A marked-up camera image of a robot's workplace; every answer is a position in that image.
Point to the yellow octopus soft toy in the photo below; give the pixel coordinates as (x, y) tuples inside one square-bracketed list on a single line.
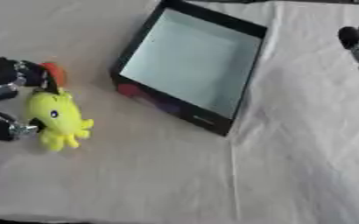
[(55, 116)]

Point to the black box white inside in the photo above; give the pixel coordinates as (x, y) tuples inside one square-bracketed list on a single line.
[(192, 64)]

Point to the orange round toy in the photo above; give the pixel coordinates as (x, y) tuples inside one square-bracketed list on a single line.
[(56, 73)]

